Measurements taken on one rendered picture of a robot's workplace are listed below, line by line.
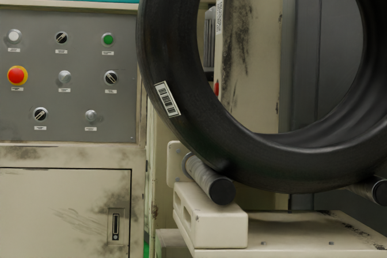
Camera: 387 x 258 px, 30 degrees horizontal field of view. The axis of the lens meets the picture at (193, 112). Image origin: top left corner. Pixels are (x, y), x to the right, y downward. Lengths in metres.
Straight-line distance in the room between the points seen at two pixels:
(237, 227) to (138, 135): 0.77
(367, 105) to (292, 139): 0.17
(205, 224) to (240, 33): 0.51
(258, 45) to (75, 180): 0.62
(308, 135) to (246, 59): 0.22
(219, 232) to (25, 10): 0.94
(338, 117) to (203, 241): 0.45
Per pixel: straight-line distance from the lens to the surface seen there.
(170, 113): 1.18
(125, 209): 1.89
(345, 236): 1.37
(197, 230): 1.20
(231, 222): 1.20
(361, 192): 1.32
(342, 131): 1.49
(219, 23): 1.61
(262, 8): 1.57
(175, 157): 1.52
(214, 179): 1.20
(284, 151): 1.19
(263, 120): 1.57
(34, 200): 1.89
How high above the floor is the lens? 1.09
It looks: 3 degrees down
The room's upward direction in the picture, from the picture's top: 2 degrees clockwise
